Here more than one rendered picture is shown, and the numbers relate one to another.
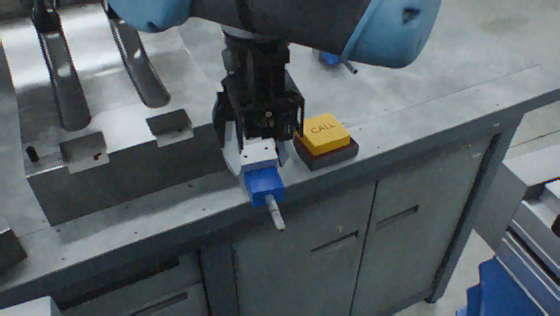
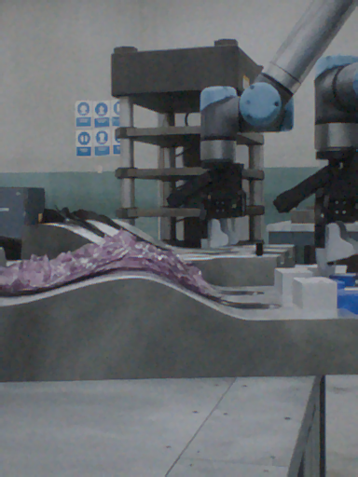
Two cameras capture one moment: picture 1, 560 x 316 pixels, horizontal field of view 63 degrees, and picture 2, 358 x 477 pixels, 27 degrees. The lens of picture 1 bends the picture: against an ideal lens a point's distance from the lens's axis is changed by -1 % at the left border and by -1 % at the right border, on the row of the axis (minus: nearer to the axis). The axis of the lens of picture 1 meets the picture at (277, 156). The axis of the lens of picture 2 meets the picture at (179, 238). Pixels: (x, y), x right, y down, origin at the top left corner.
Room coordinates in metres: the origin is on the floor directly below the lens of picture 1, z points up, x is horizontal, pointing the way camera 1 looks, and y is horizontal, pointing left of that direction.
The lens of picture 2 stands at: (-0.17, 1.12, 0.97)
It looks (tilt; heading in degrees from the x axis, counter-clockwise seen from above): 3 degrees down; 311
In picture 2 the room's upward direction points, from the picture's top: 1 degrees counter-clockwise
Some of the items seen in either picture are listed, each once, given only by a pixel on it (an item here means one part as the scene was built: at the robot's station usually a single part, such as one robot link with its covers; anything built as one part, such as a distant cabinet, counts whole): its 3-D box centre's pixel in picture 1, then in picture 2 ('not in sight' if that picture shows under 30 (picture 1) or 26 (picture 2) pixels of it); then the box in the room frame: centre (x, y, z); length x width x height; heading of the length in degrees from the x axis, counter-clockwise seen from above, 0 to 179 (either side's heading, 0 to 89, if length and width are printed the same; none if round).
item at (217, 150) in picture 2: not in sight; (218, 153); (0.78, -0.11, 1.07); 0.08 x 0.08 x 0.05
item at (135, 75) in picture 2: not in sight; (200, 192); (3.55, -3.45, 1.03); 1.54 x 0.94 x 2.06; 114
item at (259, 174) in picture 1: (266, 191); (349, 282); (0.41, 0.01, 0.83); 0.13 x 0.05 x 0.05; 17
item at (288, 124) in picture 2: not in sight; (266, 113); (0.68, -0.14, 1.14); 0.11 x 0.11 x 0.08; 30
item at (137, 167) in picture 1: (102, 64); (130, 263); (0.65, 0.28, 0.87); 0.50 x 0.26 x 0.14; 27
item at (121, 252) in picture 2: not in sight; (106, 263); (0.42, 0.56, 0.90); 0.26 x 0.18 x 0.08; 44
